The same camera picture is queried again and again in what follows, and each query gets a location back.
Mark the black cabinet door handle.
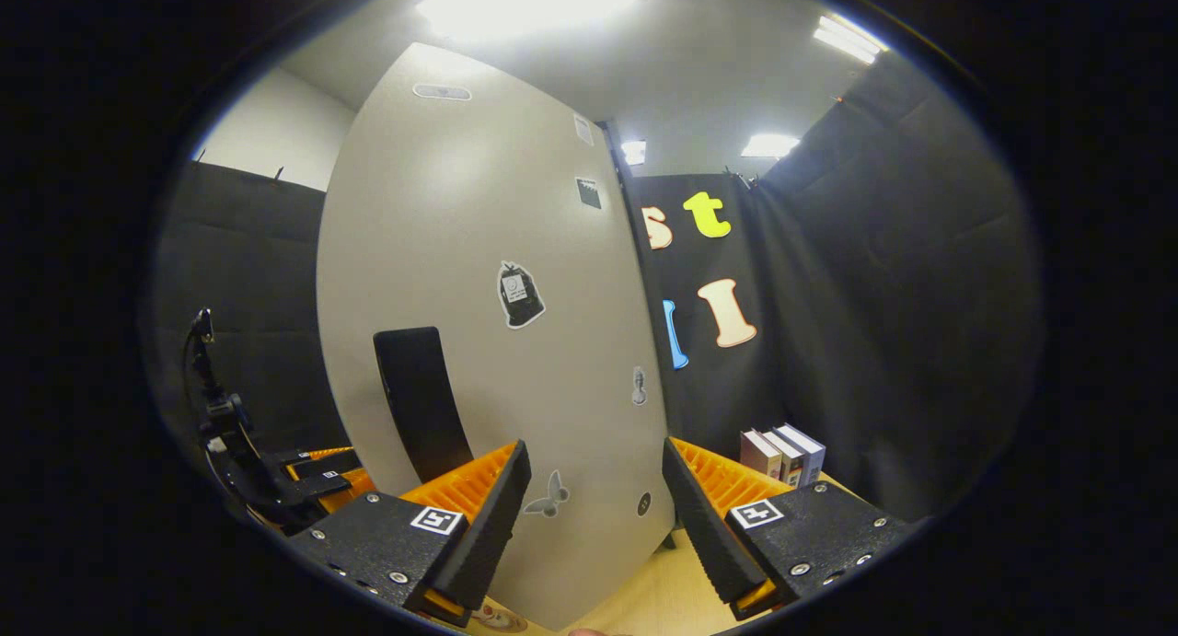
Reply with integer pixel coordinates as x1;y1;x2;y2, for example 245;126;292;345
372;326;477;487

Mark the grey cabinet door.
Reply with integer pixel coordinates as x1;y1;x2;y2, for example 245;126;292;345
316;42;678;633

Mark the hardcover book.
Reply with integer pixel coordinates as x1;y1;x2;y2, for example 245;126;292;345
761;426;804;488
740;428;784;481
777;422;827;487

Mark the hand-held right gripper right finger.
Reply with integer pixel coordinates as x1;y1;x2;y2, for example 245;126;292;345
661;437;913;622

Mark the clear bottle with cherry label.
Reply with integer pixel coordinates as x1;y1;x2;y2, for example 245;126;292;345
471;597;532;635

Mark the black backdrop cloth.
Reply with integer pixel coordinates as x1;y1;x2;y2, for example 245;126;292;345
147;52;1046;528

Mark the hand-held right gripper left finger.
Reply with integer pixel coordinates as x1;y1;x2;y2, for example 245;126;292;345
288;438;534;629

